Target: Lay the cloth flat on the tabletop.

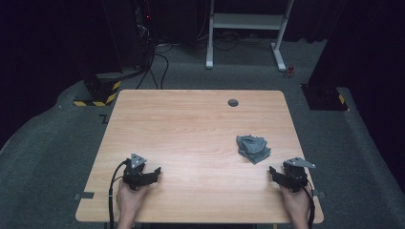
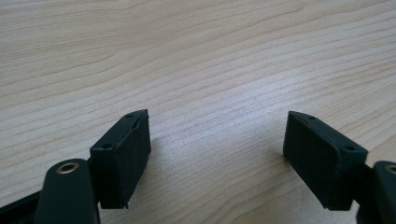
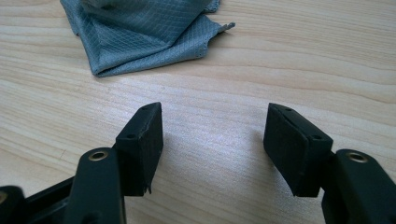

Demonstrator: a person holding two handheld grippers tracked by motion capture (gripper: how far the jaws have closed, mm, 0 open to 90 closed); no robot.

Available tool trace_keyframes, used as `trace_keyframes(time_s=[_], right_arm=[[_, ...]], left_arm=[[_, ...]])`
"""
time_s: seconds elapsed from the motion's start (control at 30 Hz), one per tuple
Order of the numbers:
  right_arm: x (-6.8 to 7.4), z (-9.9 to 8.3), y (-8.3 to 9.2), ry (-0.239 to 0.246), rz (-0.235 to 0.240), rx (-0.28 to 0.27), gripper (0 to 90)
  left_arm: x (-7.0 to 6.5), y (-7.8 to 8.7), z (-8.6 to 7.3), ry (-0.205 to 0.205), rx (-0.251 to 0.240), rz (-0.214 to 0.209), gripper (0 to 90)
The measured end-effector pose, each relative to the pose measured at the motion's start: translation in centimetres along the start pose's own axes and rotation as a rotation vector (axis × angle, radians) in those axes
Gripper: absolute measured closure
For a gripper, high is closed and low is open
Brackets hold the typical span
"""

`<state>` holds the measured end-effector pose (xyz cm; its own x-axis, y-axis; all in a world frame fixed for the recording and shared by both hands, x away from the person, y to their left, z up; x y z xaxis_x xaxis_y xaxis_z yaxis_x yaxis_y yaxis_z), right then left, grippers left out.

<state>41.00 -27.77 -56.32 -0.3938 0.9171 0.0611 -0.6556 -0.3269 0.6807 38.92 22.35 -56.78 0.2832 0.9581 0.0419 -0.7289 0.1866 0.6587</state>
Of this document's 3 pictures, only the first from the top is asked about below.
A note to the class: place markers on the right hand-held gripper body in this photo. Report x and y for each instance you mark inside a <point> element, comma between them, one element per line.
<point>296,178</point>

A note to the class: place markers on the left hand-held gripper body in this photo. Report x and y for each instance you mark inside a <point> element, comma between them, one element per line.
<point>135,175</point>

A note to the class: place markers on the grey cloth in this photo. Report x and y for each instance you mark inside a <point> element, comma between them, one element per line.
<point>253,149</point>

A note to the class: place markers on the person's right hand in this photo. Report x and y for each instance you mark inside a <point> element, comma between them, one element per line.
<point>297,205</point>

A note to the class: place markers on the person's left hand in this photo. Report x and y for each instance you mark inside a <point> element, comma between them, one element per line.
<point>130,202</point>

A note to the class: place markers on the grey tape strip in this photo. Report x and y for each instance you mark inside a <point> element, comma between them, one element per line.
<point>319,194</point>
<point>84,195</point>

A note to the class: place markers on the grey round table grommet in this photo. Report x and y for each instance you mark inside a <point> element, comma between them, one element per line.
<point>233,102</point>

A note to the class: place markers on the black yellow striped base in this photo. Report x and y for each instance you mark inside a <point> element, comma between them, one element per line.
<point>102,90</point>

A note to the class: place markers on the small red object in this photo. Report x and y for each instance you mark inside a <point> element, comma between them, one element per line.
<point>289,72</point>

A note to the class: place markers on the dark equipment rack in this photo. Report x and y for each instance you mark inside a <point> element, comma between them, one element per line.
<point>144,28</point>

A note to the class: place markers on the white metal stand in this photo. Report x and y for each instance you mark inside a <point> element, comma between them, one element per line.
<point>245,21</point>

